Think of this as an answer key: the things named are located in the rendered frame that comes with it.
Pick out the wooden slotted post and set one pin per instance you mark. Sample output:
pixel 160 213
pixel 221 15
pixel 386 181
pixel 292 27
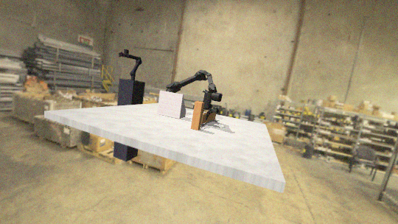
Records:
pixel 197 115

